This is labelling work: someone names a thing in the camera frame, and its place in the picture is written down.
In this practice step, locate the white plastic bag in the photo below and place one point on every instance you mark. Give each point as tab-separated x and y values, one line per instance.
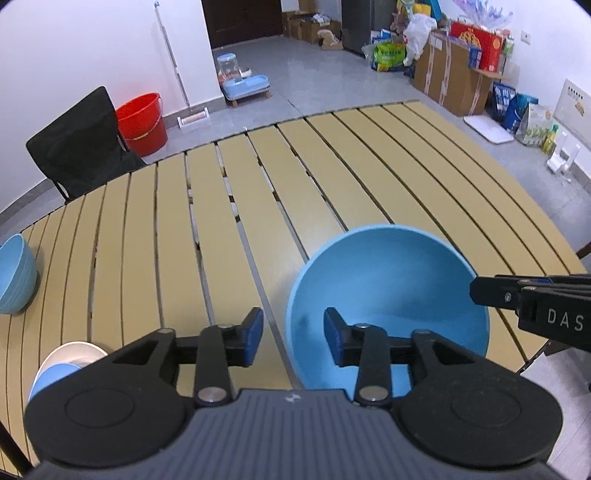
418	32

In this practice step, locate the black folding chair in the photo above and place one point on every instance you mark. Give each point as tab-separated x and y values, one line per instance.
78	138

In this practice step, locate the white printed box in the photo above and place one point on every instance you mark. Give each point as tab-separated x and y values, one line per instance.
575	104

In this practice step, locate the red gift box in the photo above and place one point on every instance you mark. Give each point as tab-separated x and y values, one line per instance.
478	41

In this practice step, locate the grey refrigerator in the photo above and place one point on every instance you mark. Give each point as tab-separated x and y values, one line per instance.
358	25

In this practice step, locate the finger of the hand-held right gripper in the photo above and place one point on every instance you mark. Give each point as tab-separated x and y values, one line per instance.
494	293

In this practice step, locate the red bucket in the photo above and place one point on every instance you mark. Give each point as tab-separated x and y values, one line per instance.
141	124

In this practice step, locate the shallow blue plate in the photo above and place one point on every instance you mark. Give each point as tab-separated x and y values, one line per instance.
51	378

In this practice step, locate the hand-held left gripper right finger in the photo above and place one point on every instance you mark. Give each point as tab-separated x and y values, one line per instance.
333	337

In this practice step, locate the white plastic stand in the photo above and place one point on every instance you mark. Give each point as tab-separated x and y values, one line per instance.
561	159

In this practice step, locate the dark brown door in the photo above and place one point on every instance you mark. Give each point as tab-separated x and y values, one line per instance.
240	21

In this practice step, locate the white wall socket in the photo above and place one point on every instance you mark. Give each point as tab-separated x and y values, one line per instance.
526	36

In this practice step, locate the open cardboard box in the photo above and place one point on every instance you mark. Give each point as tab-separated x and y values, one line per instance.
292	25
318	23

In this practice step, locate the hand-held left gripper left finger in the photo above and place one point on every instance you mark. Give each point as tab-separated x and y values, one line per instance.
253	337

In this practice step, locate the yellow green bottle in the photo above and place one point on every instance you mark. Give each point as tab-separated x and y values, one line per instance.
549	141

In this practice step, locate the blue pet food bag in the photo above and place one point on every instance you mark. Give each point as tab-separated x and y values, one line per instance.
508	104

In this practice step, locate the white flat scale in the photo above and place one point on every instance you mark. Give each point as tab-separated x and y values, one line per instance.
489	129

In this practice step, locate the deep blue bowl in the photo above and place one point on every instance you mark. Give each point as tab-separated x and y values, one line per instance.
16	277
392	277

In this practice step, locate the white green bag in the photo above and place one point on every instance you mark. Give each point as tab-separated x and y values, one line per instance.
535	122

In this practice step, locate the cream plate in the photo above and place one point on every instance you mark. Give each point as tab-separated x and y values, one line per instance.
69	353

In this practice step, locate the tan cat scratcher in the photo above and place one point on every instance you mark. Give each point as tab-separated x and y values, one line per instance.
330	40

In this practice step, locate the blue pet water dispenser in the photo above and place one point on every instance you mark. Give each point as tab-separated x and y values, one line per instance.
244	85

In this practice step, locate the purple paper decoration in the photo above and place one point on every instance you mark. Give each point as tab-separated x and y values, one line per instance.
482	11

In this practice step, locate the large cardboard box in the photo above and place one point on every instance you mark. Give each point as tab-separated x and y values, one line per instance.
452	83

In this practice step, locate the green pet food bag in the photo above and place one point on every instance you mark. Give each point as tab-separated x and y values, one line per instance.
388	56

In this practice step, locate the folding table leg frame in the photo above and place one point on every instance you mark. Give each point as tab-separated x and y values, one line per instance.
538	357

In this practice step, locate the white flat mop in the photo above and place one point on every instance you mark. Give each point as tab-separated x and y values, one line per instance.
194	119

